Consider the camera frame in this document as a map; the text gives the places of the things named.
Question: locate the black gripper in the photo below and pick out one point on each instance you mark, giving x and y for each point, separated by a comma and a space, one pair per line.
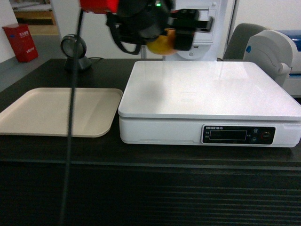
138, 22

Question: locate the yellow orange mango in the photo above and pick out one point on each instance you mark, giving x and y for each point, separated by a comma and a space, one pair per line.
164, 44

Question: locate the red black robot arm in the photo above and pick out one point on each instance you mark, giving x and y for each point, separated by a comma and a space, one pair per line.
104, 6

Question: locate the white checkout scale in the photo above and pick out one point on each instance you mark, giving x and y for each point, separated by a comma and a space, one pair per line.
207, 103

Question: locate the white receipt printer kiosk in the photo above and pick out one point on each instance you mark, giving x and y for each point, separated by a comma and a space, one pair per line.
205, 44

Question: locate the grey office chair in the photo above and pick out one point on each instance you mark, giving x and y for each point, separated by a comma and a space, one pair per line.
236, 47

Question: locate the white blue label printer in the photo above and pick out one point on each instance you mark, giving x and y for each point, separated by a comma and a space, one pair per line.
278, 54

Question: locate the black round barcode scanner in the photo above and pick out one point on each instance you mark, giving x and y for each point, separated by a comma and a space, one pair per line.
75, 47

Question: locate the red fire extinguisher box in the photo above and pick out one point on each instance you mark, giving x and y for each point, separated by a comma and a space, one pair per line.
21, 42

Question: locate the beige plastic tray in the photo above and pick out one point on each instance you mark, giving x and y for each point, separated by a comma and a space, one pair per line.
45, 112

